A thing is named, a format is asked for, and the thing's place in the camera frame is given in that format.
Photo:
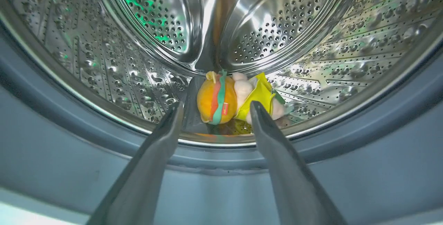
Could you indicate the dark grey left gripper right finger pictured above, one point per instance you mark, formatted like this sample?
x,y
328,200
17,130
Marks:
x,y
294,183

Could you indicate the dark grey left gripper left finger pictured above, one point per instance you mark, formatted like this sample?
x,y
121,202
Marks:
x,y
145,180

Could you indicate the orange and yellow plush toy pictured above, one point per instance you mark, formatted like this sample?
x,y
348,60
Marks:
x,y
225,98

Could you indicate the stainless steel washing machine drum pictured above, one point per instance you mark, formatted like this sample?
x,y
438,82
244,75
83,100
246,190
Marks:
x,y
311,45

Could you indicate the grey rubber door gasket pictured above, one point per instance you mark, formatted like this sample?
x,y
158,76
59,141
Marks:
x,y
221,169

